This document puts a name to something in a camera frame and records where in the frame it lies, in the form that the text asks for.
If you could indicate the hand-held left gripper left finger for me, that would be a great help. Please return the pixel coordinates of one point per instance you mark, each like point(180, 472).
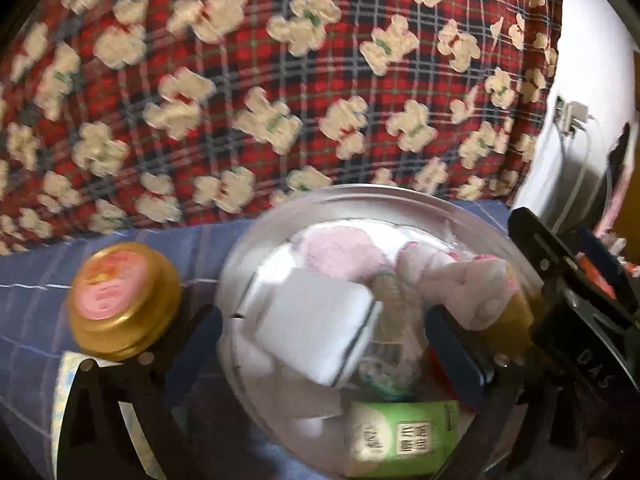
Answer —
point(195, 355)

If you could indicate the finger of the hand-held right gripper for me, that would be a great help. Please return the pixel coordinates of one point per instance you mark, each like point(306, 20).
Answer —
point(602, 265)
point(537, 250)

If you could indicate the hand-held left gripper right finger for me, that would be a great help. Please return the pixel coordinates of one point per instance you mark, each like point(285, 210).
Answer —
point(457, 360)

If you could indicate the clear plastic bag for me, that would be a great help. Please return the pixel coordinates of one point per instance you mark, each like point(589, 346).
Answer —
point(395, 330)

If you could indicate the mustard yellow cloth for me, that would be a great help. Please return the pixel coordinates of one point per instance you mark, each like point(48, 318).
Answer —
point(515, 320)

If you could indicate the white and red soft cloth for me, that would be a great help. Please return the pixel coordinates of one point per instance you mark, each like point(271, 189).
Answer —
point(460, 280)

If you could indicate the green packet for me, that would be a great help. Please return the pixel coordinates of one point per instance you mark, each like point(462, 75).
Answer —
point(400, 440)

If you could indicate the white sponge block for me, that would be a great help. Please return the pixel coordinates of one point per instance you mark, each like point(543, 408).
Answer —
point(315, 320)

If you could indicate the round metal tin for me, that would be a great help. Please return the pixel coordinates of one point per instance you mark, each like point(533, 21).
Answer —
point(260, 240)

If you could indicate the pink fluffy towel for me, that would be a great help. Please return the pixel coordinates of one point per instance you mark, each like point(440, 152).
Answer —
point(335, 255)

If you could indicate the pink printed cloth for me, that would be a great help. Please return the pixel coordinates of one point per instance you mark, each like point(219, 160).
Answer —
point(617, 200)

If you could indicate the small gold tin pink label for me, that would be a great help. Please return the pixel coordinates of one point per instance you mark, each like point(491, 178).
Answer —
point(120, 300)

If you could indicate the white charger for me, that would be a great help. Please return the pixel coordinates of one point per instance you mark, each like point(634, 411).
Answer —
point(577, 116)

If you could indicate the blue checked sheet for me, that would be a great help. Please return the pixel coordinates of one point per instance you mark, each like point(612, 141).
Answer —
point(35, 320)

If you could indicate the red plaid bear printed blanket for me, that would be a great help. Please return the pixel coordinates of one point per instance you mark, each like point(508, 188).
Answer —
point(250, 85)

